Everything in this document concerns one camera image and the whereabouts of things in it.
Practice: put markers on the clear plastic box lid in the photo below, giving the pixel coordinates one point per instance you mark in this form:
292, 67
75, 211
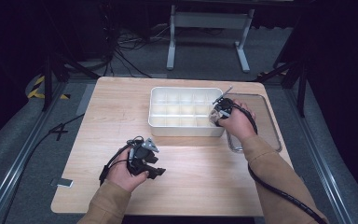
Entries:
267, 115

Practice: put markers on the white compartment storage box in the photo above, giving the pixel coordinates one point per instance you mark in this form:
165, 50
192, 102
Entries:
183, 112

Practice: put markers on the person's left hand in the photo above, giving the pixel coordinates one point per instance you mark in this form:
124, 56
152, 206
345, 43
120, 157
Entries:
122, 175

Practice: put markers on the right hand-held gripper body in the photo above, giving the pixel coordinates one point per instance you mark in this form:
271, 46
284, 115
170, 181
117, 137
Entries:
224, 105

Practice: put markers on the grey tape piece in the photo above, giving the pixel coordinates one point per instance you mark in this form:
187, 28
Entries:
62, 182

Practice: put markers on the grey metal desk frame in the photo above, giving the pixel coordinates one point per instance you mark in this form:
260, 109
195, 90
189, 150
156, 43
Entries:
209, 20

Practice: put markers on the metal floor rail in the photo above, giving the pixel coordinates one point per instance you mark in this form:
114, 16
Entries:
15, 165
320, 155

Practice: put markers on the yellow black floor tape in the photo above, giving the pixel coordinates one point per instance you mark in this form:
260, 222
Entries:
34, 91

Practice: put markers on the person's right hand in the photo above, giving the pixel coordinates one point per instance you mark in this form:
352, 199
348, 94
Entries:
239, 121

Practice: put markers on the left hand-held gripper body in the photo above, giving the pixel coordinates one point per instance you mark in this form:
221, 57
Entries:
141, 155

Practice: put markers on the black metal stand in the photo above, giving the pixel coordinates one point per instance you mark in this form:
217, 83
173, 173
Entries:
48, 81
301, 84

